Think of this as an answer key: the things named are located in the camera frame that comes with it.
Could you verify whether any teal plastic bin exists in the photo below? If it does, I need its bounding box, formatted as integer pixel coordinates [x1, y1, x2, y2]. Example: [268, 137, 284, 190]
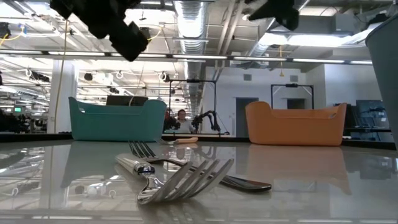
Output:
[68, 96, 168, 142]

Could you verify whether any yellow cable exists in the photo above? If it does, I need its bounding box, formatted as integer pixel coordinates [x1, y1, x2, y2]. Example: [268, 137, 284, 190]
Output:
[52, 18, 70, 134]

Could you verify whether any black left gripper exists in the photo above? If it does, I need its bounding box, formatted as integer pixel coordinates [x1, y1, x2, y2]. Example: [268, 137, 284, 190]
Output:
[49, 0, 150, 62]

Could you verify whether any grey door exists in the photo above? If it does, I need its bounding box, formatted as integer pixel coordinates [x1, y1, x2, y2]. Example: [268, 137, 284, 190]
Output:
[235, 97, 259, 138]

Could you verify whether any black aluminium table frame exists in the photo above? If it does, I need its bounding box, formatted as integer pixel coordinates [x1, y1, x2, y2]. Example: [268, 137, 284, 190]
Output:
[0, 132, 398, 151]

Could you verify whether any dark blue-grey plastic bin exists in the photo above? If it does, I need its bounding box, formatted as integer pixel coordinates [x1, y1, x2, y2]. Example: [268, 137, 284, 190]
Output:
[365, 14, 398, 147]

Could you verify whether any silver ventilation duct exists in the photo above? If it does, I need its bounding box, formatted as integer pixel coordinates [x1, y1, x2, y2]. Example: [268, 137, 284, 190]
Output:
[172, 0, 210, 119]

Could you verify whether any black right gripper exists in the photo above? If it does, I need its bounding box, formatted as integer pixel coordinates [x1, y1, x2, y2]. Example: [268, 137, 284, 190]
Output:
[248, 0, 300, 31]

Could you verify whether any white pillar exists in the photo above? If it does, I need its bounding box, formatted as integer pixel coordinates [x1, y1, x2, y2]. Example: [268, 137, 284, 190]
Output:
[46, 60, 78, 134]

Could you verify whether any person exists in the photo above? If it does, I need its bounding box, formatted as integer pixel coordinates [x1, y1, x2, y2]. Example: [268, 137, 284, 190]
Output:
[174, 108, 195, 134]

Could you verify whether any dark computer monitor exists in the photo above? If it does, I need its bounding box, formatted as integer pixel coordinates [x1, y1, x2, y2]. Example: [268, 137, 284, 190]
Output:
[355, 99, 393, 129]

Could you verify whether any orange plastic bin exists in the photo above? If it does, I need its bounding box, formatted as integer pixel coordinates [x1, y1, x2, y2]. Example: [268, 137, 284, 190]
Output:
[244, 101, 348, 147]

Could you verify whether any orange-handled fork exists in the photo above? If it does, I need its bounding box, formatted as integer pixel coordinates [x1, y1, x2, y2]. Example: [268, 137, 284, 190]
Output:
[157, 136, 199, 146]

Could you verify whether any black metal frame stand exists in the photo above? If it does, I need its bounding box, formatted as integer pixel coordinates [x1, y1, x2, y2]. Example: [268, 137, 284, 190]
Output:
[270, 83, 315, 110]
[169, 79, 218, 135]

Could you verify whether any white-handled fork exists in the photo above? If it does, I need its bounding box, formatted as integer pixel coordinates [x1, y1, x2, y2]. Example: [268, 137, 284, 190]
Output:
[114, 152, 234, 206]

